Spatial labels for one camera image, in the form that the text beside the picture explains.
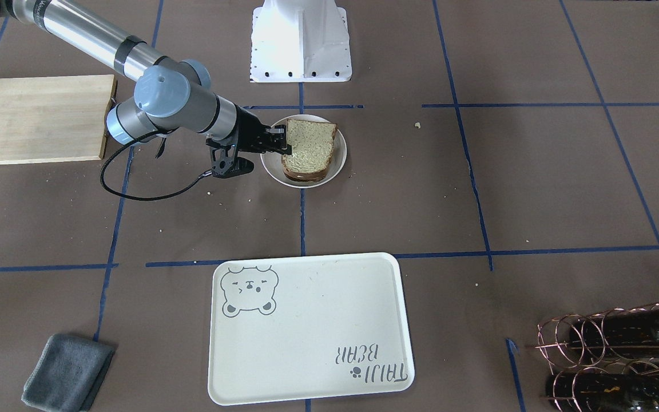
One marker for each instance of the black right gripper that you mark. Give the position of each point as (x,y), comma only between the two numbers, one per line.
(246,130)

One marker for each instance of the wooden cutting board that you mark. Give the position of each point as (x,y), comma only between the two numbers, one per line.
(54,119)

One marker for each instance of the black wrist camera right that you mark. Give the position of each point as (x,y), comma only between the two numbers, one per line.
(225,162)

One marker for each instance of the upper dark wine bottle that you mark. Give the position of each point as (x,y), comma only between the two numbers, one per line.
(630,335)

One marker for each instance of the lower dark wine bottle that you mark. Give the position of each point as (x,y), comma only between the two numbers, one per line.
(593,391)

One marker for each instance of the dark wine bottle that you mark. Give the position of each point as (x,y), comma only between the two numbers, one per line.
(593,391)
(630,335)

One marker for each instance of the cream bear serving tray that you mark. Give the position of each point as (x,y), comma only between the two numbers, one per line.
(307,327)

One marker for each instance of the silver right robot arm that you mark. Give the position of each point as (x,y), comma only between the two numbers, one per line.
(168,95)

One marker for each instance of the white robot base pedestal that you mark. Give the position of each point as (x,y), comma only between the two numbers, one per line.
(300,41)

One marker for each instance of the bread slice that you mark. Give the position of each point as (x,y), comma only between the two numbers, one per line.
(312,145)
(306,177)

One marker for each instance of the white round plate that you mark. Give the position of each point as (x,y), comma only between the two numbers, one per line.
(272,161)

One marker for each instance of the grey folded cloth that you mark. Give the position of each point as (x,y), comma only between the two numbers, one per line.
(68,374)

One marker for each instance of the copper wire bottle rack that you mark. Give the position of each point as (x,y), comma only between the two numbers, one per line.
(553,345)

